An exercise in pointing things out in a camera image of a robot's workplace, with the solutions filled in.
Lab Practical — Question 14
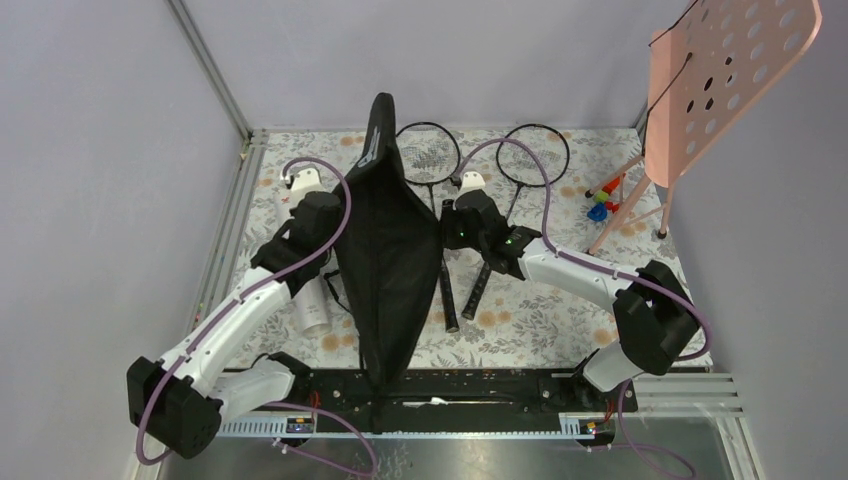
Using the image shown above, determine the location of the floral table mat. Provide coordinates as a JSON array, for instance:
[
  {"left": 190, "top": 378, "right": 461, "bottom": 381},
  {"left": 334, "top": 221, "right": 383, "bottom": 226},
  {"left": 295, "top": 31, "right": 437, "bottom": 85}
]
[{"left": 218, "top": 127, "right": 714, "bottom": 371}]

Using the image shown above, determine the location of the black badminton racket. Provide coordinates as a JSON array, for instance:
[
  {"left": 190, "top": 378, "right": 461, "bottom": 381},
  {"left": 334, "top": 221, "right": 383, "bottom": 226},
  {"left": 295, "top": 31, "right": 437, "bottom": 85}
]
[
  {"left": 462, "top": 123, "right": 571, "bottom": 320},
  {"left": 396, "top": 121, "right": 461, "bottom": 334}
]

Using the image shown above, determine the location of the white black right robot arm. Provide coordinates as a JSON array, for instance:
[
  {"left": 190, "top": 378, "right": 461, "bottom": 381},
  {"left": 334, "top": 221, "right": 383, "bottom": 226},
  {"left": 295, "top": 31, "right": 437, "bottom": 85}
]
[{"left": 441, "top": 190, "right": 700, "bottom": 412}]

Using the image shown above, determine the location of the aluminium frame profile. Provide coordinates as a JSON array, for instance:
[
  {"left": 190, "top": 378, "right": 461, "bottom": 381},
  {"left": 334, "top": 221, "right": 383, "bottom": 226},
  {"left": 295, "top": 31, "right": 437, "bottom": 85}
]
[{"left": 165, "top": 0, "right": 270, "bottom": 346}]

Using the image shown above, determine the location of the pink perforated metal chair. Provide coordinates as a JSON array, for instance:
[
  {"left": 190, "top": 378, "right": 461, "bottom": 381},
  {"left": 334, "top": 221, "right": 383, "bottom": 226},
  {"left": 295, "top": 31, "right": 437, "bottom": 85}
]
[{"left": 587, "top": 0, "right": 822, "bottom": 255}]

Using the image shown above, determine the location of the white shuttlecock tube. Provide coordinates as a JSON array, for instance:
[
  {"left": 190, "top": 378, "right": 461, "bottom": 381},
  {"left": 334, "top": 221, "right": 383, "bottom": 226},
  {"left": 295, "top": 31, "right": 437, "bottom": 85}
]
[{"left": 274, "top": 189, "right": 333, "bottom": 338}]

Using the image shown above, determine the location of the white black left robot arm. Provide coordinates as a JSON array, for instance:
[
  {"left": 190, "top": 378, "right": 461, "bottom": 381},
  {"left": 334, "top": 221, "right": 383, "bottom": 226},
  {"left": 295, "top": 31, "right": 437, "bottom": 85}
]
[{"left": 126, "top": 191, "right": 352, "bottom": 466}]

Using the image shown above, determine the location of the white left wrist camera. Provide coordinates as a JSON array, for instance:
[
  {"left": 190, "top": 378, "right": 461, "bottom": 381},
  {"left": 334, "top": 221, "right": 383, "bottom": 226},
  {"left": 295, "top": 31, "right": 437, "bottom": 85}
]
[{"left": 281, "top": 167, "right": 325, "bottom": 204}]

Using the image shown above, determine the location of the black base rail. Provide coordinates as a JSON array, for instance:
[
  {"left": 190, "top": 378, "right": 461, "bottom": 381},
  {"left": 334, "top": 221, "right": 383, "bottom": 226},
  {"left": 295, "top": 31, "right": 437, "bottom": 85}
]
[{"left": 268, "top": 352, "right": 638, "bottom": 436}]

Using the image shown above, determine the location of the black Crossway racket bag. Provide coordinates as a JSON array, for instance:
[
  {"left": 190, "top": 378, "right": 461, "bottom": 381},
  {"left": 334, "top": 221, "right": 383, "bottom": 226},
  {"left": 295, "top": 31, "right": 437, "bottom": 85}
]
[{"left": 334, "top": 92, "right": 443, "bottom": 433}]

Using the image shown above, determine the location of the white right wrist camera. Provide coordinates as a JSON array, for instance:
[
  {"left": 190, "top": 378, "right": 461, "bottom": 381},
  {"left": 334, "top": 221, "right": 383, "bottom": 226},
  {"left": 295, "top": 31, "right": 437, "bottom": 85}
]
[{"left": 450, "top": 170, "right": 486, "bottom": 196}]

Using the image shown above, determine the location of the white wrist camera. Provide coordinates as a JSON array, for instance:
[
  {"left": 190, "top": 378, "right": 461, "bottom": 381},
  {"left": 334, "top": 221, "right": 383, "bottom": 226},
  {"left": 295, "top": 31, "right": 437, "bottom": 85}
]
[
  {"left": 281, "top": 167, "right": 325, "bottom": 204},
  {"left": 450, "top": 170, "right": 486, "bottom": 196}
]

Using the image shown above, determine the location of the colourful toy pile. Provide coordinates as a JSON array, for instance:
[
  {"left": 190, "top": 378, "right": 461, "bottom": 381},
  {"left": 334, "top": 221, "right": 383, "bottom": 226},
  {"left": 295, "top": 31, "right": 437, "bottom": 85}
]
[{"left": 586, "top": 174, "right": 626, "bottom": 222}]

